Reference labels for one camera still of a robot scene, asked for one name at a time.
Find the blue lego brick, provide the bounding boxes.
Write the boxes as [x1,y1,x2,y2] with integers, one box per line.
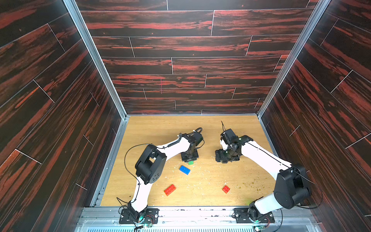
[179,165,190,175]

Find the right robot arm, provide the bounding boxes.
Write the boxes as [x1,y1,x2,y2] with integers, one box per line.
[215,129,311,221]

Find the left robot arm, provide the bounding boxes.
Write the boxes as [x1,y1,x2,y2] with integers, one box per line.
[127,128,204,223]

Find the red small lego brick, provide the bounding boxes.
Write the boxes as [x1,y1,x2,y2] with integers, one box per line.
[222,185,230,193]

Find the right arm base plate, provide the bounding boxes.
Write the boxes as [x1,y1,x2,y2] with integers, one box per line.
[232,207,275,224]

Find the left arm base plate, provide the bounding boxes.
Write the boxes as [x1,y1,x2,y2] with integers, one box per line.
[119,208,159,224]

